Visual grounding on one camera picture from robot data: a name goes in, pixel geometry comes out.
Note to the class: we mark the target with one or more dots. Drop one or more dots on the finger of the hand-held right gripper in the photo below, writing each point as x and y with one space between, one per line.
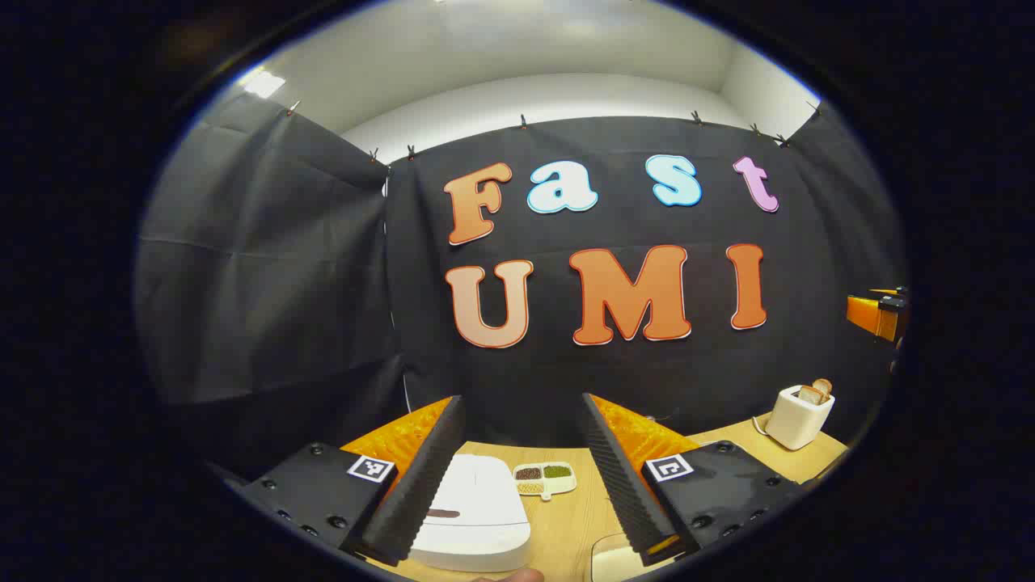
877 315

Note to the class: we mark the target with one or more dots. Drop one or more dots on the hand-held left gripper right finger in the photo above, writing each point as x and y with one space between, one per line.
618 477

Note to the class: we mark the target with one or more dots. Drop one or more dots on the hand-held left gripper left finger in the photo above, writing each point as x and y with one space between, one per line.
428 477

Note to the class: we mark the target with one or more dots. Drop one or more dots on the white rice cooker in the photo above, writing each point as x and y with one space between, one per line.
477 497

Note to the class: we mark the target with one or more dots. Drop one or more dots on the white sectioned grain dish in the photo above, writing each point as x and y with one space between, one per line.
543 478

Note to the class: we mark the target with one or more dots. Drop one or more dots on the toast bread slice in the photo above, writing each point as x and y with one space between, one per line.
809 395
824 386

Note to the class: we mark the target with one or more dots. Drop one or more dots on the white toaster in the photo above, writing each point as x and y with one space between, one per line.
796 424

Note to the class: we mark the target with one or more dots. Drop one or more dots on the ceiling light panel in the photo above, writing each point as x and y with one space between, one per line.
262 83

